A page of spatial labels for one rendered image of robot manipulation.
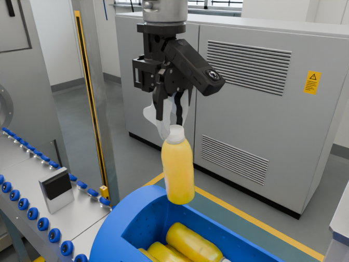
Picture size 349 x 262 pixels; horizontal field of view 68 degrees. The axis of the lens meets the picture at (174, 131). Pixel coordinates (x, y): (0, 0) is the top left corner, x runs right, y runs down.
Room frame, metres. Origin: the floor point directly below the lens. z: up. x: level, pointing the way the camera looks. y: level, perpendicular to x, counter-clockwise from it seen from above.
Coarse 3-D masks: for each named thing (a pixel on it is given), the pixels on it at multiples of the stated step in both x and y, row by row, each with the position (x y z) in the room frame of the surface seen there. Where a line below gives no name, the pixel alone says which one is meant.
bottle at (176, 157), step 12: (168, 144) 0.45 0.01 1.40; (180, 144) 0.44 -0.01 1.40; (168, 156) 0.43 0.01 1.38; (180, 156) 0.43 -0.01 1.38; (192, 156) 0.46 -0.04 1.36; (168, 168) 0.43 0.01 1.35; (180, 168) 0.43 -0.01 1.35; (192, 168) 0.45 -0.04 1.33; (168, 180) 0.44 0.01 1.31; (180, 180) 0.43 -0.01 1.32; (192, 180) 0.45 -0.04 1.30; (168, 192) 0.45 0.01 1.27; (180, 192) 0.43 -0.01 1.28; (192, 192) 0.45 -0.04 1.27; (180, 204) 0.43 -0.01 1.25
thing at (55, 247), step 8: (0, 192) 0.84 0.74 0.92; (8, 192) 0.82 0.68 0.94; (8, 200) 0.79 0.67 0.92; (16, 208) 0.74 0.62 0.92; (24, 216) 0.70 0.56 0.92; (32, 224) 0.66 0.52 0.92; (40, 232) 0.63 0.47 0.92; (48, 232) 0.62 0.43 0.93; (48, 240) 0.59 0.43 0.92; (56, 248) 0.56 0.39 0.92; (64, 256) 0.53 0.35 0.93; (72, 256) 0.52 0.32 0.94
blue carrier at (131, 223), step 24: (144, 192) 0.49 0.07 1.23; (120, 216) 0.42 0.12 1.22; (144, 216) 0.51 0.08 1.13; (168, 216) 0.58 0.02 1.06; (192, 216) 0.52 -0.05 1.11; (96, 240) 0.39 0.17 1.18; (120, 240) 0.37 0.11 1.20; (144, 240) 0.50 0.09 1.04; (216, 240) 0.47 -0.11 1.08; (240, 240) 0.43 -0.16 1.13
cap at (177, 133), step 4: (172, 128) 0.46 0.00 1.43; (176, 128) 0.46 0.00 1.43; (180, 128) 0.46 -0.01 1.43; (172, 132) 0.45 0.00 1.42; (176, 132) 0.45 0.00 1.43; (180, 132) 0.45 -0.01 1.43; (168, 136) 0.44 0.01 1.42; (172, 136) 0.44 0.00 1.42; (176, 136) 0.44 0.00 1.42; (180, 136) 0.44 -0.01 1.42; (168, 140) 0.45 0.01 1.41; (172, 140) 0.44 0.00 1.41; (176, 140) 0.44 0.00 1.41
